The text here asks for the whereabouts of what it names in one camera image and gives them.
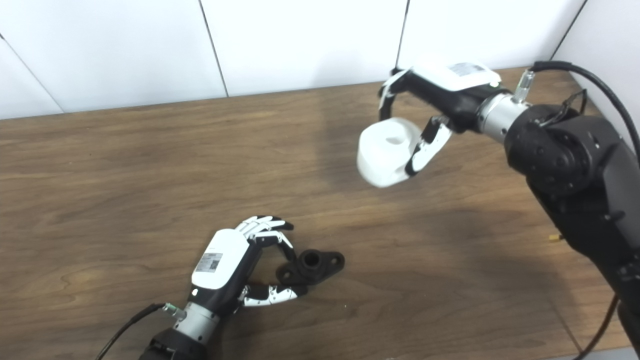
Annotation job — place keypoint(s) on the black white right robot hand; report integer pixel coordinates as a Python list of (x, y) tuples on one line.
[(450, 80)]

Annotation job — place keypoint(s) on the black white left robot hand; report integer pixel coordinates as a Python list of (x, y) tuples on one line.
[(222, 262)]

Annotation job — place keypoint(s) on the black flanged holder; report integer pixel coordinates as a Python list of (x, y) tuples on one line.
[(315, 267)]

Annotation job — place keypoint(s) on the round white plastic piece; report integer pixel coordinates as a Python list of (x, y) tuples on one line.
[(382, 157)]

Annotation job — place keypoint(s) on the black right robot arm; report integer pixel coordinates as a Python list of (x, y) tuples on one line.
[(575, 160)]

